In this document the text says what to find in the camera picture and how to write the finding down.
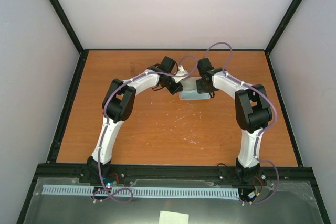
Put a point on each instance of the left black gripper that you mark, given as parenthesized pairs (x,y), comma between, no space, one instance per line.
(177,88)

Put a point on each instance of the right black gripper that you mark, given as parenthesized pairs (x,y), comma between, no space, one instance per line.
(201,91)

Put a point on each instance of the pink glasses case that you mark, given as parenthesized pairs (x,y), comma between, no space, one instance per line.
(189,84)

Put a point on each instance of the light blue cleaning cloth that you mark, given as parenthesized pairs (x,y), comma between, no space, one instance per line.
(193,95)

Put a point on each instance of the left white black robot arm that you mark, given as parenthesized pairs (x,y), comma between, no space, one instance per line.
(118,105)

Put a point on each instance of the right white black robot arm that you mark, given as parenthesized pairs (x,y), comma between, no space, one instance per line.
(252,111)

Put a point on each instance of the transparent red sunglasses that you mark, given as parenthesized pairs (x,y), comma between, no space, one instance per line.
(135,69)

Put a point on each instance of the pale yellow paper note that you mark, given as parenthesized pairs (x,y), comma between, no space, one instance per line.
(168,217)

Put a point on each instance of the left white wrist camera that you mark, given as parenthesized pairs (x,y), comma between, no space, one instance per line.
(180,75)

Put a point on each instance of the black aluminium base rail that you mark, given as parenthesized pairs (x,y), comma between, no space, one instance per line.
(126,173)

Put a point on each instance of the light blue slotted cable duct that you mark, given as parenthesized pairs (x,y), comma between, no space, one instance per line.
(142,192)

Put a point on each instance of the right black frame post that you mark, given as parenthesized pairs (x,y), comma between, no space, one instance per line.
(282,25)

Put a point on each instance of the black frame post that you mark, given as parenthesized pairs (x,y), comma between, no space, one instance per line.
(282,25)
(67,25)

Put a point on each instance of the left black frame post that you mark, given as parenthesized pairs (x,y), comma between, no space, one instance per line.
(67,25)

